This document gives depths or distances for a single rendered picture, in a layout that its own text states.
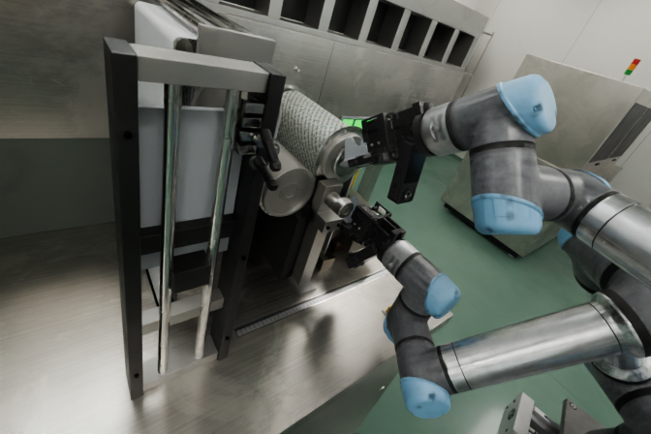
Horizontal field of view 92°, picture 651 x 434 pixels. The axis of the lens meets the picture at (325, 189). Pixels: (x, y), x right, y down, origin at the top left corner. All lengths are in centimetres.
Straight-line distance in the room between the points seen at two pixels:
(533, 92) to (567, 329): 37
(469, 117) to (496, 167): 8
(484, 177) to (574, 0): 500
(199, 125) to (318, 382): 54
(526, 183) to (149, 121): 42
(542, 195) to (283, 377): 54
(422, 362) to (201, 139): 51
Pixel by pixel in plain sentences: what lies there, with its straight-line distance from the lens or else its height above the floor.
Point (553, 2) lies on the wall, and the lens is 545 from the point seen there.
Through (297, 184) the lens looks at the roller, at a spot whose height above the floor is 119.
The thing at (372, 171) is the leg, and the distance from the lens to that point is 168.
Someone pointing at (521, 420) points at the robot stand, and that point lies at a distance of 111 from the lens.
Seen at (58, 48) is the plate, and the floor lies 132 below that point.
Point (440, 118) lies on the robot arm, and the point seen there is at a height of 143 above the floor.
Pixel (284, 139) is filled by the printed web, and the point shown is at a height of 122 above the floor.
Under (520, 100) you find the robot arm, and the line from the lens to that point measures 43.
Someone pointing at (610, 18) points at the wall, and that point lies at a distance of 522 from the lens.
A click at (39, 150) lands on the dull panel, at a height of 111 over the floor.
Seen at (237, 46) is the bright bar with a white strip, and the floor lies 144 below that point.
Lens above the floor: 151
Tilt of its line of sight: 29 degrees down
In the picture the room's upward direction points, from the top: 18 degrees clockwise
